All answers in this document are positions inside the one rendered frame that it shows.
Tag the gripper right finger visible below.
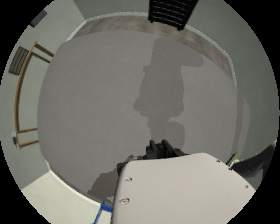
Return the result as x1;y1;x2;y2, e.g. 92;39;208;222
161;139;185;159

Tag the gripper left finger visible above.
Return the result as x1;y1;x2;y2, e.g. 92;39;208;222
117;140;157;176

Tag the grey clamp slide with handwheel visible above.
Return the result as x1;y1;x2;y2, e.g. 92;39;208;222
130;143;164;162

